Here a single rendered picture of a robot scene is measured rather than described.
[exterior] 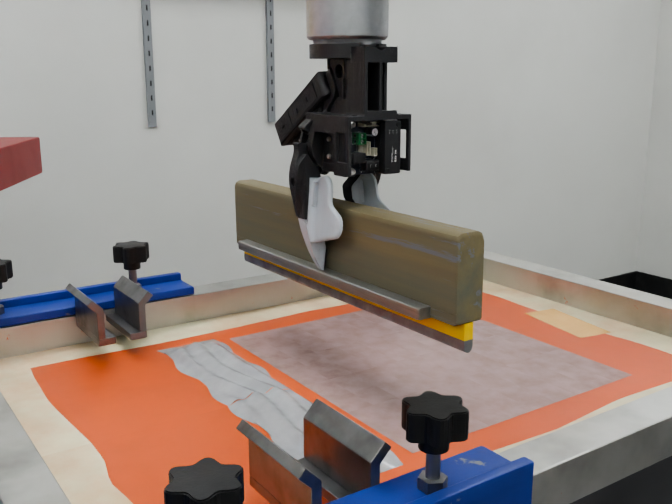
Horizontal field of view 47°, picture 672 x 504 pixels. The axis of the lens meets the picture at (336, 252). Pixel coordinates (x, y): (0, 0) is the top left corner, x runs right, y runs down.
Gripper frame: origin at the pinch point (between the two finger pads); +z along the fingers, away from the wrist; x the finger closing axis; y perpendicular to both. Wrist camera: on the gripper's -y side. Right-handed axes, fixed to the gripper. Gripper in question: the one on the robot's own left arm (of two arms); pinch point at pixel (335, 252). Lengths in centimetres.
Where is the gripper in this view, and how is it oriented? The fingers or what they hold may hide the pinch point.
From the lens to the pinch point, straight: 76.7
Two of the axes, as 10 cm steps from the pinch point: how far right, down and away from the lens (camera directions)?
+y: 5.6, 1.9, -8.1
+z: 0.0, 9.7, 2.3
